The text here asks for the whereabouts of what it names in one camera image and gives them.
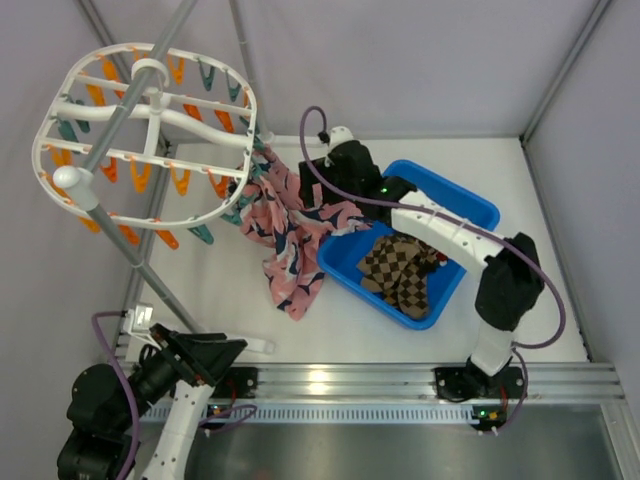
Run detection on pink patterned cloth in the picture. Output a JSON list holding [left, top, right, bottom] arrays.
[[225, 147, 372, 321]]

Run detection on white slotted cable duct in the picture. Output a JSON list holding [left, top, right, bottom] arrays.
[[139, 402, 481, 426]]

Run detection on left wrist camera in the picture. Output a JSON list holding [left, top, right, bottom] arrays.
[[123, 303, 157, 347]]

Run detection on blue plastic bin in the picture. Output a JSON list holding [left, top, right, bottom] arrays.
[[317, 159, 500, 331]]

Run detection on brown argyle sock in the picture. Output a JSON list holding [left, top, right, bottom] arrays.
[[357, 233, 448, 321]]

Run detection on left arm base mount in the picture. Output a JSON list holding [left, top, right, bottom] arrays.
[[220, 367, 259, 400]]

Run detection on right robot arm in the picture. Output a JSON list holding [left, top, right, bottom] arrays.
[[299, 140, 544, 386]]

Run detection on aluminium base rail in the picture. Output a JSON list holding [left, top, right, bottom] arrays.
[[214, 361, 625, 404]]

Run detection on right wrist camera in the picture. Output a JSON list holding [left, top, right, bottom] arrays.
[[318, 126, 354, 151]]

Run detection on grey metal hanging rod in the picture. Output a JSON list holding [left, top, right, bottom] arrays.
[[84, 0, 197, 173]]

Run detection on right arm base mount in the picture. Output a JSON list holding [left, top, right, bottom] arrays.
[[434, 364, 524, 403]]

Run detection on white round clip hanger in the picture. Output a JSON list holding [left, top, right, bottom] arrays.
[[31, 42, 259, 231]]

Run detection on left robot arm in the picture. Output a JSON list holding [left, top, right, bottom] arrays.
[[57, 323, 248, 479]]

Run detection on white rack stand post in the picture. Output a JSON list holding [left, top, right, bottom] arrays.
[[53, 166, 204, 333]]

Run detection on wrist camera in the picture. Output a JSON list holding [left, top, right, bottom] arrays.
[[318, 126, 354, 151], [123, 303, 157, 347]]

